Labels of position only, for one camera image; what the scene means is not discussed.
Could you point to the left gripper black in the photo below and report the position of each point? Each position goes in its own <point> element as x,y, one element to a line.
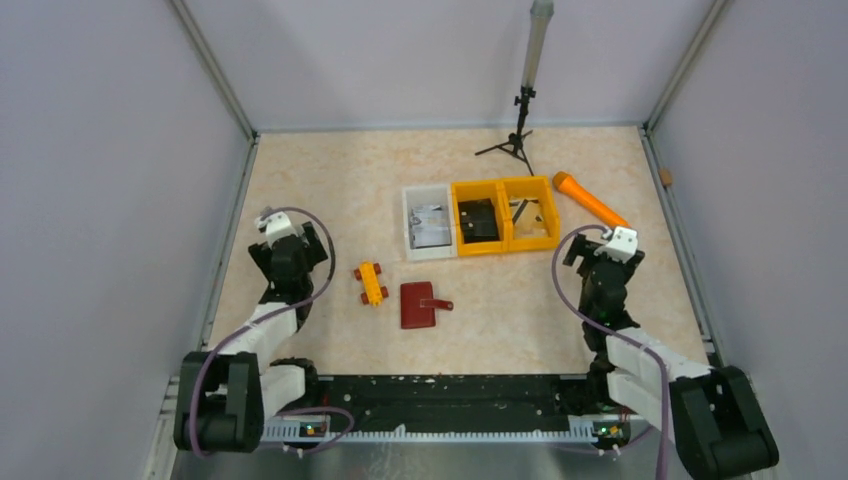
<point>314,250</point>

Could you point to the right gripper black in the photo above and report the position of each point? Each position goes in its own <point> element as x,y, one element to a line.
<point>584,248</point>

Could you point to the red leather card holder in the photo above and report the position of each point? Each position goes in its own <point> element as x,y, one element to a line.
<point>419,306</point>

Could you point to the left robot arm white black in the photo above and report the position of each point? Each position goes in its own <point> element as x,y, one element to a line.
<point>226,395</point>

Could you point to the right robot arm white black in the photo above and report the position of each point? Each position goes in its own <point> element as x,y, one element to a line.
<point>709,415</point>

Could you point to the yellow toy brick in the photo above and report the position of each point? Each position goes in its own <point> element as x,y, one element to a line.
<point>374,292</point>

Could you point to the yellow bin with clear bag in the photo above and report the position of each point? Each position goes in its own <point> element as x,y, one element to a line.
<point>533,221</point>

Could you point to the orange toy microphone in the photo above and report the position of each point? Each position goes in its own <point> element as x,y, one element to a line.
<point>567,184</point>

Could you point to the black part in bin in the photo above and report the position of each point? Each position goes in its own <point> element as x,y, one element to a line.
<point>477,221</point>

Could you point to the yellow bin with black part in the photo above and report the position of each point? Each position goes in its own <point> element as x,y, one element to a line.
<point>475,190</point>

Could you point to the small packets in clear bin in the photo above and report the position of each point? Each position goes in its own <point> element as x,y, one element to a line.
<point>429,226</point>

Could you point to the clear plastic bin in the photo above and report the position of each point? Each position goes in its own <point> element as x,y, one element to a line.
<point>431,194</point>

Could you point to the black tripod with grey pole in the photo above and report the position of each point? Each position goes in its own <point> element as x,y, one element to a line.
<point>541,13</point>

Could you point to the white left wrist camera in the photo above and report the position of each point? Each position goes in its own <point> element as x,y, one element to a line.
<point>275,225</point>

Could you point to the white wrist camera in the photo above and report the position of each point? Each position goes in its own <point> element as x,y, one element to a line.
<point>619,244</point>
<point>275,225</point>

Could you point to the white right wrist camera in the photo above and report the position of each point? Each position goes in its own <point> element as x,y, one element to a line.
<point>619,244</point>

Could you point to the small tan wall knob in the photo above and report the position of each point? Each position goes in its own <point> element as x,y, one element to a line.
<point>666,177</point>

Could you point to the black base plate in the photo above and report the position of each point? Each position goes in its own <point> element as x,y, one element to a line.
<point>459,404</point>

